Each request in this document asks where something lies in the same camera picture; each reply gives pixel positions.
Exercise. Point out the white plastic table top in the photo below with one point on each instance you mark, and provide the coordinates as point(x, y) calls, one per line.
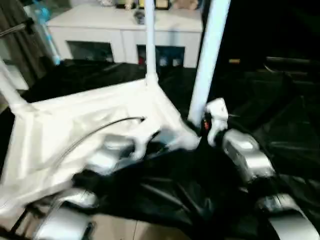
point(65, 120)

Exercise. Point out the black plastic mat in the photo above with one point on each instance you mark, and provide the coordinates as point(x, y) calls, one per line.
point(280, 135)

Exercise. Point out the dark crumpled bundle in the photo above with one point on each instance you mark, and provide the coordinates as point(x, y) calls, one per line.
point(139, 17)

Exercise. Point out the small yellow label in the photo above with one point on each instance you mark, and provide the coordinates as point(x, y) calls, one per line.
point(234, 61)

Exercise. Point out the light blue plastic film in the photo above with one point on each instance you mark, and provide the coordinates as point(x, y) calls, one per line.
point(47, 27)

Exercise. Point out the grey metal stand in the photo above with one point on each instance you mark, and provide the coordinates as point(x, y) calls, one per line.
point(17, 40)

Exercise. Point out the white plastic table leg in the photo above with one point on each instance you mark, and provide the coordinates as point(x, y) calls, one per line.
point(207, 60)
point(10, 90)
point(151, 45)

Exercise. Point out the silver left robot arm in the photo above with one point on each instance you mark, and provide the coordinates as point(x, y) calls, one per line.
point(105, 155)

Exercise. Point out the white cabinet with glass doors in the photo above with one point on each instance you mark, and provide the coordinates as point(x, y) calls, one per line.
point(90, 25)

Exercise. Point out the black bench with silver rail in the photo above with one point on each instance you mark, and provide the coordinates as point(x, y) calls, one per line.
point(295, 65)

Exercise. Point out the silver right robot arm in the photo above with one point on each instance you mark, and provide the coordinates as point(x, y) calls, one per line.
point(247, 160)

